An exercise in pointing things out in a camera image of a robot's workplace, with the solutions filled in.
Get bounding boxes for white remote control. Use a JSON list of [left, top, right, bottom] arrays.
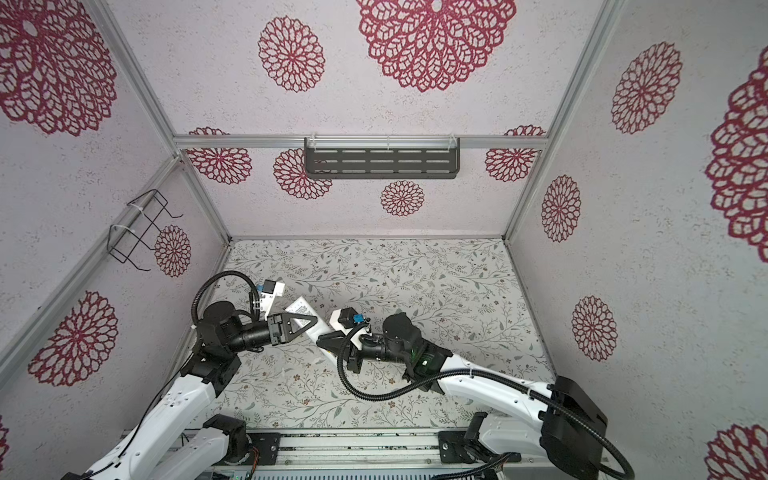
[[286, 296, 350, 365]]

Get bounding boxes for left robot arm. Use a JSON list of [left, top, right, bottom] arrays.
[[80, 299, 330, 479]]

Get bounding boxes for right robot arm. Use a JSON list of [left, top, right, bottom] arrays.
[[309, 308, 617, 479]]

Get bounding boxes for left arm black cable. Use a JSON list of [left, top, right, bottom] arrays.
[[190, 270, 262, 328]]

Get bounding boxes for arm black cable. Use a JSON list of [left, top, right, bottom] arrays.
[[190, 270, 262, 328], [335, 323, 636, 480]]

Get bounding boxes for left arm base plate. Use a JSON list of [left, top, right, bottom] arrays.
[[222, 432, 282, 466]]

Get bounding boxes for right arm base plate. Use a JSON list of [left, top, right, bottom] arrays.
[[437, 430, 501, 465]]

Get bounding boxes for black wire wall rack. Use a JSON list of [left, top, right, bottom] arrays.
[[105, 189, 183, 272]]

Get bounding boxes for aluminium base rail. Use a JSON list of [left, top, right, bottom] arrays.
[[104, 425, 610, 472]]

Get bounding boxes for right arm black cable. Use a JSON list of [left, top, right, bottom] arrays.
[[335, 323, 636, 480]]

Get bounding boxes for dark grey wall shelf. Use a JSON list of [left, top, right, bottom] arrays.
[[304, 137, 461, 180]]

